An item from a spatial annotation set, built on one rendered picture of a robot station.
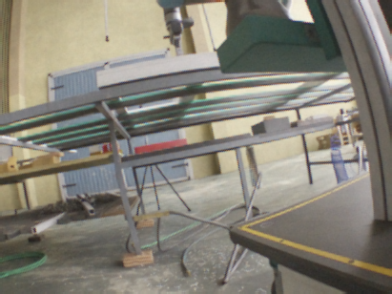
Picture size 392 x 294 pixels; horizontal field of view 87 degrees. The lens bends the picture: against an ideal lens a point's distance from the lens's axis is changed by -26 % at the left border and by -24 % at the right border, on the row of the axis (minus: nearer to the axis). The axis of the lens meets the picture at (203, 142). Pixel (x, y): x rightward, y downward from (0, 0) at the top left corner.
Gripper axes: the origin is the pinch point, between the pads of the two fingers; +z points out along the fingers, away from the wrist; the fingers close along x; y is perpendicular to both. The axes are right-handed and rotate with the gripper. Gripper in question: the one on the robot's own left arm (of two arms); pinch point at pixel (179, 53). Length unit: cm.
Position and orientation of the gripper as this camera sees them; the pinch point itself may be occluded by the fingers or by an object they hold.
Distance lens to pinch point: 115.8
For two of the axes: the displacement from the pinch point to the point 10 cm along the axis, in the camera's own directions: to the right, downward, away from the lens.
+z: 2.0, 9.8, -0.6
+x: 1.6, -0.9, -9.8
